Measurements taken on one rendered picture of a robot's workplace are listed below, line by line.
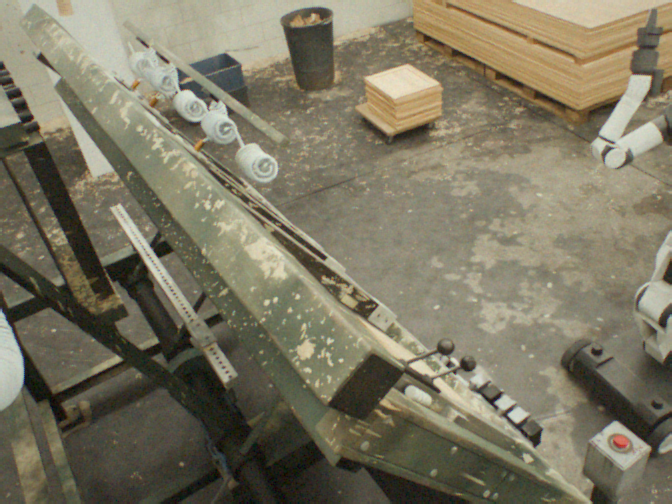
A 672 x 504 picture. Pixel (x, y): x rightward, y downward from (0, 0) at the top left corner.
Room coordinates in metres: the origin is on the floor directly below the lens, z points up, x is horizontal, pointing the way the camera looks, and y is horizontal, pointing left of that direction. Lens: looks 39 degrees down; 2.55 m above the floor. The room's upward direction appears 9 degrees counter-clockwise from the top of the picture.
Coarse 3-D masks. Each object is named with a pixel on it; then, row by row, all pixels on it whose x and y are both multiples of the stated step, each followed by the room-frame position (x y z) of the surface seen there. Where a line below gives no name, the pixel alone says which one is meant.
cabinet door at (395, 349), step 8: (360, 320) 1.31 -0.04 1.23; (368, 328) 1.27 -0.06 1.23; (376, 336) 1.23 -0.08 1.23; (384, 336) 1.33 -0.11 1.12; (384, 344) 1.20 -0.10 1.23; (392, 344) 1.30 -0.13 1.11; (392, 352) 1.16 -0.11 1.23; (400, 352) 1.27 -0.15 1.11; (408, 352) 1.37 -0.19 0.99; (416, 368) 1.20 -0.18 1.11; (424, 368) 1.30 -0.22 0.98; (440, 384) 1.22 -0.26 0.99; (448, 392) 1.18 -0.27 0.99
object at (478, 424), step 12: (396, 384) 0.86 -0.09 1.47; (408, 384) 0.87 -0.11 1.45; (420, 384) 0.89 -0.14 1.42; (432, 396) 0.90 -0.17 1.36; (444, 396) 0.93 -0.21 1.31; (432, 408) 0.90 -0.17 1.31; (456, 408) 0.94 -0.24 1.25; (468, 408) 1.00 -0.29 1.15; (480, 420) 0.98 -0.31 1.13; (480, 432) 0.98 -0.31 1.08; (492, 432) 1.00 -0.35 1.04; (504, 432) 1.04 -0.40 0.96; (504, 444) 1.02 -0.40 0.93
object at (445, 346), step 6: (438, 342) 0.89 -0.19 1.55; (444, 342) 0.88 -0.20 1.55; (450, 342) 0.88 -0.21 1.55; (438, 348) 0.88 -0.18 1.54; (444, 348) 0.87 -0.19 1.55; (450, 348) 0.87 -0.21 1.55; (426, 354) 0.89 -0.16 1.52; (432, 354) 0.89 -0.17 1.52; (444, 354) 0.87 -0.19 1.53; (450, 354) 0.87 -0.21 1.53; (402, 360) 0.90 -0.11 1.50; (408, 360) 0.90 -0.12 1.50; (414, 360) 0.89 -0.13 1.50; (408, 366) 0.89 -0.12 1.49
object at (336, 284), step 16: (144, 112) 1.39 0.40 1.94; (224, 112) 1.43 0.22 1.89; (160, 128) 1.31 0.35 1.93; (208, 160) 1.36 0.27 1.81; (272, 224) 1.47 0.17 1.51; (288, 240) 1.44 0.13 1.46; (304, 256) 1.46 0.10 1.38; (320, 272) 1.48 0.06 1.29; (336, 272) 1.51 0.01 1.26; (336, 288) 1.50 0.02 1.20; (352, 288) 1.53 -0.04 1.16; (368, 304) 1.55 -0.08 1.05; (384, 320) 1.58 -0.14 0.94
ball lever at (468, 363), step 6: (462, 360) 0.92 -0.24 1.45; (468, 360) 0.91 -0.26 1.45; (474, 360) 0.91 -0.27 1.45; (456, 366) 0.92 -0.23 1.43; (462, 366) 0.91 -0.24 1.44; (468, 366) 0.90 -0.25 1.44; (474, 366) 0.90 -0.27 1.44; (444, 372) 0.92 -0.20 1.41; (450, 372) 0.92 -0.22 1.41; (426, 378) 0.92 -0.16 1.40; (432, 378) 0.92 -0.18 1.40
